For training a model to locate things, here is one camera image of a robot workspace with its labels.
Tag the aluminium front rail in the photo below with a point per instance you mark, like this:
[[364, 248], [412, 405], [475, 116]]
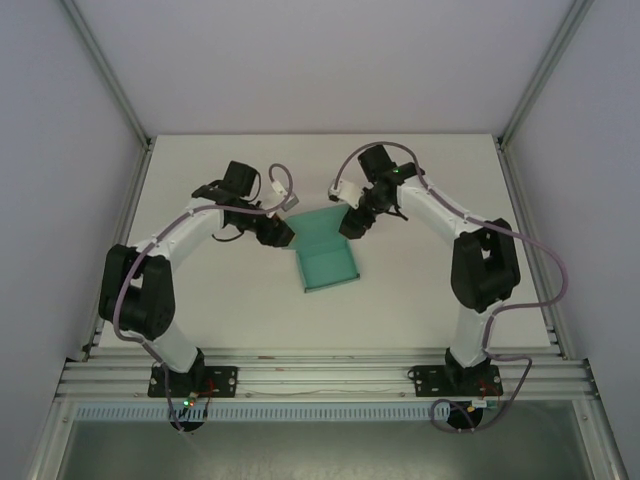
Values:
[[325, 375]]

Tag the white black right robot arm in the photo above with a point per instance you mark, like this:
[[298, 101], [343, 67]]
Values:
[[435, 210]]

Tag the teal paper box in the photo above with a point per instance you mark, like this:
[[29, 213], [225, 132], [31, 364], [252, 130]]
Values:
[[327, 267]]

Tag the grey metal panel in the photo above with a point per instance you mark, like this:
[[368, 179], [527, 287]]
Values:
[[325, 450]]

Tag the aluminium corner post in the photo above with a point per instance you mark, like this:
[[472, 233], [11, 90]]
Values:
[[114, 75], [540, 75]]

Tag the aluminium side rail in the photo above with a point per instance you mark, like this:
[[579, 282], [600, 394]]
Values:
[[520, 200], [132, 200]]

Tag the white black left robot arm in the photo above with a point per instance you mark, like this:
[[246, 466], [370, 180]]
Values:
[[195, 227]]

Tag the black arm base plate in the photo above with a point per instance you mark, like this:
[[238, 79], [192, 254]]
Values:
[[225, 382], [422, 382]]

